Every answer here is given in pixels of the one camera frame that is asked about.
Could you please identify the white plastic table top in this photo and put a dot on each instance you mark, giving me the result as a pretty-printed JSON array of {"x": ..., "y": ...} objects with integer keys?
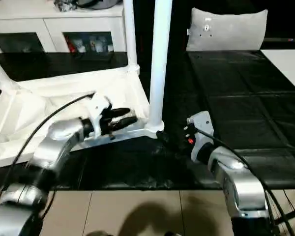
[{"x": 44, "y": 105}]

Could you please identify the white plastic table leg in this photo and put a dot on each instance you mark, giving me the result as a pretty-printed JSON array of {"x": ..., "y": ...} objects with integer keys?
[
  {"x": 130, "y": 34},
  {"x": 2, "y": 73},
  {"x": 160, "y": 59}
]

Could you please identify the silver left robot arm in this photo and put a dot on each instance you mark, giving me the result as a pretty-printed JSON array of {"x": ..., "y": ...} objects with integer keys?
[{"x": 39, "y": 172}]

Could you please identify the black table mat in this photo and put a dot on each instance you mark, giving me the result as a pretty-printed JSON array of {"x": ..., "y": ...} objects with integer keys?
[{"x": 246, "y": 98}]

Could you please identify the white glass-door cabinet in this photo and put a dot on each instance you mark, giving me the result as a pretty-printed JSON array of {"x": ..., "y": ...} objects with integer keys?
[{"x": 49, "y": 27}]

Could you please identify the dark items on cabinet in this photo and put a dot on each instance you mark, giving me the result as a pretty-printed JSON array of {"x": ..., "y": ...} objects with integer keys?
[{"x": 88, "y": 4}]

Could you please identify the grey cushion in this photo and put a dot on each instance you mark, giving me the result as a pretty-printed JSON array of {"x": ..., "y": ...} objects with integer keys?
[{"x": 228, "y": 29}]

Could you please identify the white flat board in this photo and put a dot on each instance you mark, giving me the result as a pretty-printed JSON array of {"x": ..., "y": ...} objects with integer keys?
[{"x": 287, "y": 66}]

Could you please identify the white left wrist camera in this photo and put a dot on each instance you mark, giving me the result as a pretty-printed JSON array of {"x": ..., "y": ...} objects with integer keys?
[{"x": 97, "y": 115}]

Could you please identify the black metal frame leg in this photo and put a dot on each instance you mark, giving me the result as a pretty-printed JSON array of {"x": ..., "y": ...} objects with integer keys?
[{"x": 290, "y": 215}]

